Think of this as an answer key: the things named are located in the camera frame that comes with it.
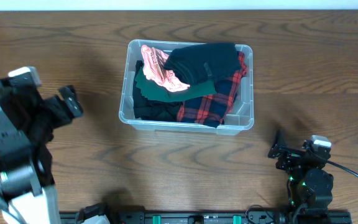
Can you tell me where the red navy plaid garment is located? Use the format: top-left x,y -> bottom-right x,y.
177,51 -> 247,128

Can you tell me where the black garment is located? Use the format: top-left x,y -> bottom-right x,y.
132,60 -> 182,122

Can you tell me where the green t-shirt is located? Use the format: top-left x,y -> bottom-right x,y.
134,68 -> 218,103

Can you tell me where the pink printed t-shirt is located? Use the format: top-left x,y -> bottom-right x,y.
141,45 -> 190,92

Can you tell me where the dark teal garment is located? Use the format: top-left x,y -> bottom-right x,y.
163,43 -> 241,85

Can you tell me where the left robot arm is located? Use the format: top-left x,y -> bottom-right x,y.
0,77 -> 83,223

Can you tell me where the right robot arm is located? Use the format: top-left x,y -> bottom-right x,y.
268,131 -> 334,213

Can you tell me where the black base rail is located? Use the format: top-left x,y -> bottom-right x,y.
60,203 -> 352,224

